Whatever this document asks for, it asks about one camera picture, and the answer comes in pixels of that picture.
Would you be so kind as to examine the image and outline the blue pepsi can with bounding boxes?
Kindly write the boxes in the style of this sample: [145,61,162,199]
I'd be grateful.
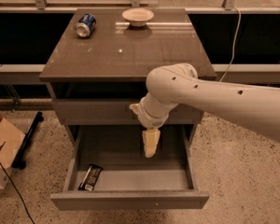
[75,14,96,38]

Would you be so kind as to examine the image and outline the black cable on floor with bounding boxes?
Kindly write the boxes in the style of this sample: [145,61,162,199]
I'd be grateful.
[0,147,36,224]

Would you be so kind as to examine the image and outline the black bar stand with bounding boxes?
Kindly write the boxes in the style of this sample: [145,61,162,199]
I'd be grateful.
[11,111,44,169]

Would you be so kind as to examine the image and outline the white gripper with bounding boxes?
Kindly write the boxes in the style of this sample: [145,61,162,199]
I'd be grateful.
[129,93,177,158]

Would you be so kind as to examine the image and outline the white power cable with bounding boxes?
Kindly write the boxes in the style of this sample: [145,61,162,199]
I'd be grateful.
[218,7,243,82]

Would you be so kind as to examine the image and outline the closed grey top drawer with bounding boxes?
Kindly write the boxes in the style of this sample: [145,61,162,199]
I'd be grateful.
[52,99,203,125]

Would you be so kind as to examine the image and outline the grey drawer cabinet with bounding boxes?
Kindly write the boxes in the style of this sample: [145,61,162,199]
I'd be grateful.
[40,8,216,141]

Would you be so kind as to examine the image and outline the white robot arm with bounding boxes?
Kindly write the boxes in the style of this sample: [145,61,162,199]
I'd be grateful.
[130,63,280,158]

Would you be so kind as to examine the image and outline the open grey middle drawer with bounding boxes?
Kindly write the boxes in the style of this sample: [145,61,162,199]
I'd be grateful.
[50,125,209,210]

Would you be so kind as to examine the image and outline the white ceramic bowl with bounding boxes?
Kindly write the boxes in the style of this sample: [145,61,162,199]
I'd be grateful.
[122,7,154,27]

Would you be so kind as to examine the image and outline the black rxbar chocolate bar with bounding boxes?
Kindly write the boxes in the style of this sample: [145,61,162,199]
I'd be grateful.
[78,164,103,191]

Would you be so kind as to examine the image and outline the cardboard box left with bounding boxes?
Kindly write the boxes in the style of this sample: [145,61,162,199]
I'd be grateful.
[0,113,25,190]

